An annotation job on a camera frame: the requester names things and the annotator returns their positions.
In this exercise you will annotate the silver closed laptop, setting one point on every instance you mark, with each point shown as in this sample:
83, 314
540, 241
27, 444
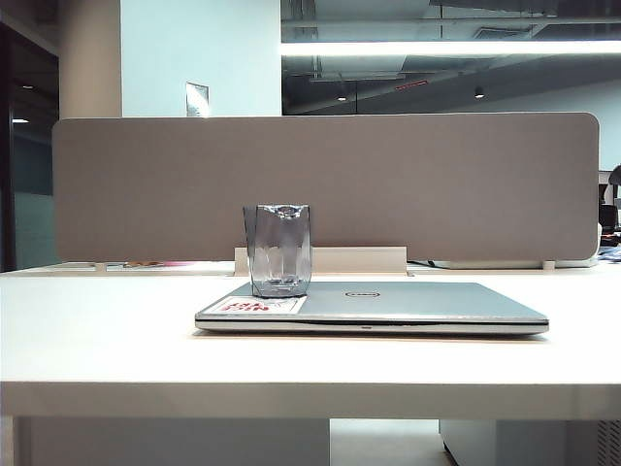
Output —
412, 303

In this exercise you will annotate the white sticker with red letters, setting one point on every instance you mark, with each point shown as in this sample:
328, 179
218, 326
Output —
233, 306

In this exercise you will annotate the pink and orange papers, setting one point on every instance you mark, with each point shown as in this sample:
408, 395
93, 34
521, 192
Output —
145, 264

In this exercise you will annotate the beige fabric desk partition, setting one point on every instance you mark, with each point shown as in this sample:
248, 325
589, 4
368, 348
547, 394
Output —
145, 194

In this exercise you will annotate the flat white device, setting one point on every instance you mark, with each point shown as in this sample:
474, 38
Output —
485, 264

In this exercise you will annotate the round black ceiling spot lamp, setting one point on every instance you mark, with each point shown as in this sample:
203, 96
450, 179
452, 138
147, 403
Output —
479, 92

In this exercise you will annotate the long white ceiling light strip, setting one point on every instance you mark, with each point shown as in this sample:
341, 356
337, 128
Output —
436, 47

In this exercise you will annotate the white desk support panel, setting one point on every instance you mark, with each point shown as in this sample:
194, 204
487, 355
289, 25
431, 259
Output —
170, 444

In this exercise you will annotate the blue clutter pile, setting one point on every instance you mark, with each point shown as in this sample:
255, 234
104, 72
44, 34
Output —
610, 255

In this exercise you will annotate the black office chair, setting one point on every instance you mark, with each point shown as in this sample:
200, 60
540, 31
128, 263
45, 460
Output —
610, 209

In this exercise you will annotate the framed wall notice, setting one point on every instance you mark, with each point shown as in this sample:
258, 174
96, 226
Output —
197, 99

